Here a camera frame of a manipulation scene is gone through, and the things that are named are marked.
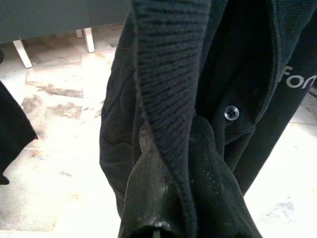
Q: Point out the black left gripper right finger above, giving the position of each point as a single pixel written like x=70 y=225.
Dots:
x=213 y=193

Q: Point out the black low TV console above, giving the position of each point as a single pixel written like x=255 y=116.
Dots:
x=49 y=15

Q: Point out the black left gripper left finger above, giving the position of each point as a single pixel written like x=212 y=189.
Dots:
x=148 y=198

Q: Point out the black polo shirt FSL print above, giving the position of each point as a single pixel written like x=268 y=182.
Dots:
x=12 y=124

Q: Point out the black polo shirt large print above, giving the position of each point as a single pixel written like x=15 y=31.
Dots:
x=168 y=62

